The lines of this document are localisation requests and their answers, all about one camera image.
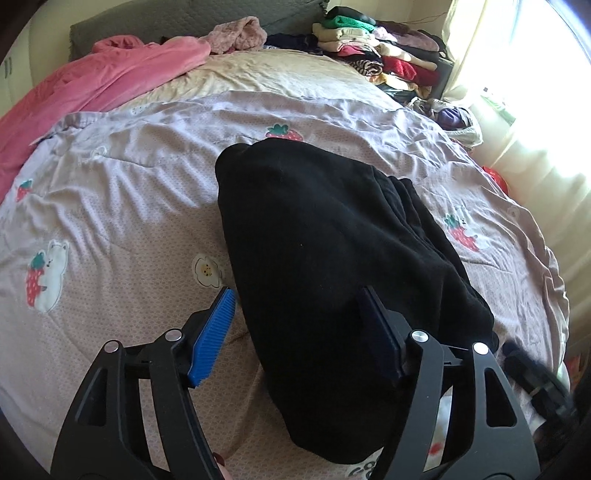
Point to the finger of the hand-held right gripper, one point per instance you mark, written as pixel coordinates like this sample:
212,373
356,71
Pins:
535,374

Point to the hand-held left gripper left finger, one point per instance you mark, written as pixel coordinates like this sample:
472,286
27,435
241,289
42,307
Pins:
212,337

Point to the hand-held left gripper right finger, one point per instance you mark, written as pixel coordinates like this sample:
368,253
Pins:
383,332

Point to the black sweater with orange cuffs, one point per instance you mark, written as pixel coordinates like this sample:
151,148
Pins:
332,277

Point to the white bag of clothes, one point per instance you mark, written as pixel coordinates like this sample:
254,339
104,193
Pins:
450,120

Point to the pile of folded clothes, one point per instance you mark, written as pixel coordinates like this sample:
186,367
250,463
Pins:
383,50

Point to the person's left hand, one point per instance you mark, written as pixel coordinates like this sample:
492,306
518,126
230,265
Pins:
222,467

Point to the strawberry printed lilac quilt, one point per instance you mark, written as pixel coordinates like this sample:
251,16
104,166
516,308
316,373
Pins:
138,207

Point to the red object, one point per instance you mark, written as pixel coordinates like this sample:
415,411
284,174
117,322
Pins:
496,177

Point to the cream bed sheet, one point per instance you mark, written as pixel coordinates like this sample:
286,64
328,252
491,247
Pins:
258,76

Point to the pink blanket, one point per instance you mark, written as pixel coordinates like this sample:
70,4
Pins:
92,92

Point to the cream curtain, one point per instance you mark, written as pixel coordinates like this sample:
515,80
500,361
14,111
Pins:
531,92

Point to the dark navy cloth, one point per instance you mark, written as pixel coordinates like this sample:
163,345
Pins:
295,42

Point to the pink fluffy cloth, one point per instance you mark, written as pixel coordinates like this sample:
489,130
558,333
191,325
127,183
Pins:
235,34

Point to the grey-green headboard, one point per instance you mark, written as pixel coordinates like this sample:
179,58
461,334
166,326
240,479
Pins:
194,23

